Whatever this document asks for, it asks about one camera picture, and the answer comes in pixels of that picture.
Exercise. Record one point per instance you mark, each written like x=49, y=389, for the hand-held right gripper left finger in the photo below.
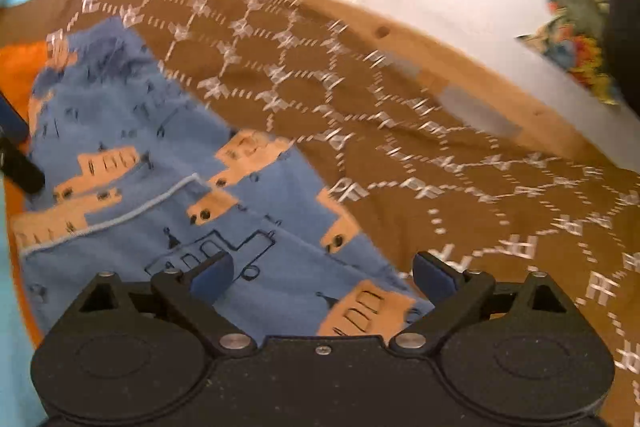
x=215, y=278

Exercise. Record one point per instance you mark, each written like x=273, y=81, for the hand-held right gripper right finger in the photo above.
x=435, y=279

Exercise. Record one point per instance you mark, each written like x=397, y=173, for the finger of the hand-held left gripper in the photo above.
x=10, y=119
x=20, y=169

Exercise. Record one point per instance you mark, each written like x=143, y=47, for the blue pants with orange print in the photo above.
x=125, y=107

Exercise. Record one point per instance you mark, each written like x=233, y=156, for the brown patterned blanket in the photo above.
x=400, y=167

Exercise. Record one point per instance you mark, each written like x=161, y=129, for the dark cloth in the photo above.
x=625, y=42

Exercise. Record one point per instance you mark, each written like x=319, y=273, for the colourful floral wall poster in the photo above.
x=580, y=7

